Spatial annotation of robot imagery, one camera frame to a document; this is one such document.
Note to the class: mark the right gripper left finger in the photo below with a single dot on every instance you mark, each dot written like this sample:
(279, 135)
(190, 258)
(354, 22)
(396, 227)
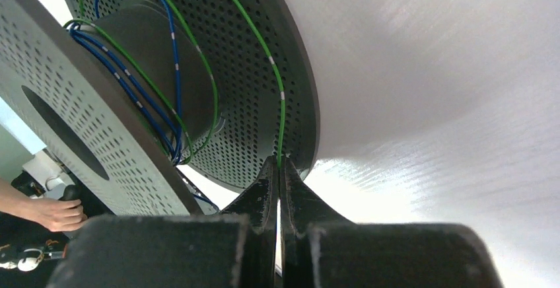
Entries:
(232, 248)

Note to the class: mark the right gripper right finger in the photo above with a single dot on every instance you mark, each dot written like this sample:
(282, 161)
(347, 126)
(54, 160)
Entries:
(322, 248)

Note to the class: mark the dark grey cable spool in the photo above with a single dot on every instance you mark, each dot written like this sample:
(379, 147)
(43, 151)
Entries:
(129, 89)

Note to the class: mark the person's hand in background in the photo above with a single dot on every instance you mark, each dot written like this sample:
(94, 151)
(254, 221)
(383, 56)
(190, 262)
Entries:
(55, 215)

